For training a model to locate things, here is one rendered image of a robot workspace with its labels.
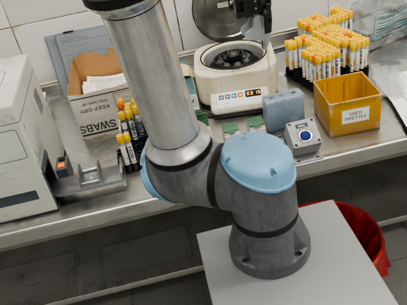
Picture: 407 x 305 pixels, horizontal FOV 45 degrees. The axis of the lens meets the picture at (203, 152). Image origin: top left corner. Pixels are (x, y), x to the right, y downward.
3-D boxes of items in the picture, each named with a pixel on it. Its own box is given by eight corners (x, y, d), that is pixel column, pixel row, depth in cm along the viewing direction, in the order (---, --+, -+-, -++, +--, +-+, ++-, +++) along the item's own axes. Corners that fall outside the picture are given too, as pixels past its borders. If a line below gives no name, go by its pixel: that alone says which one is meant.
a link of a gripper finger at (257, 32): (244, 53, 117) (240, 15, 111) (269, 47, 117) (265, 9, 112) (249, 58, 114) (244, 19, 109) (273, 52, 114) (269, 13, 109)
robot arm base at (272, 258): (318, 273, 85) (316, 233, 80) (232, 284, 87) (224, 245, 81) (303, 214, 98) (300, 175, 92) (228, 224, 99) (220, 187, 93)
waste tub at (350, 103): (329, 139, 124) (329, 105, 118) (313, 112, 135) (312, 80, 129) (381, 128, 124) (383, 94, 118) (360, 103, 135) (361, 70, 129)
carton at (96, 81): (82, 141, 142) (65, 96, 133) (84, 96, 165) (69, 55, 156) (165, 123, 143) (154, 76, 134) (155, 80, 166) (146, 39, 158)
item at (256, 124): (252, 149, 125) (249, 127, 121) (248, 140, 129) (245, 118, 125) (268, 146, 125) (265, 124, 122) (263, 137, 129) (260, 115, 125)
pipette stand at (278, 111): (271, 139, 128) (268, 106, 122) (263, 126, 134) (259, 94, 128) (307, 129, 129) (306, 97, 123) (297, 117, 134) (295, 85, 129)
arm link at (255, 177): (289, 238, 80) (282, 173, 72) (213, 225, 85) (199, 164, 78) (306, 191, 88) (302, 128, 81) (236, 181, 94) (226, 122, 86)
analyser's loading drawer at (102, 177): (42, 205, 117) (34, 188, 114) (45, 188, 123) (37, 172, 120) (126, 185, 118) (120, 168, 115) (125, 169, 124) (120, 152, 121)
